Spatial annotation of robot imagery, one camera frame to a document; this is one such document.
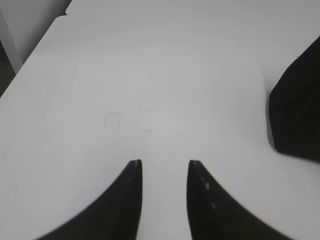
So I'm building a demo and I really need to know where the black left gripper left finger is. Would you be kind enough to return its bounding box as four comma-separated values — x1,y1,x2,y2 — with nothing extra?
41,159,143,240

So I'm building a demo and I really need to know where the black fabric bag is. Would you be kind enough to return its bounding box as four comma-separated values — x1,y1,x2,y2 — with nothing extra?
268,38,320,161

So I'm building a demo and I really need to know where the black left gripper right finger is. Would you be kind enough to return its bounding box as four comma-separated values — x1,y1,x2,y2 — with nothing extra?
187,160,288,240

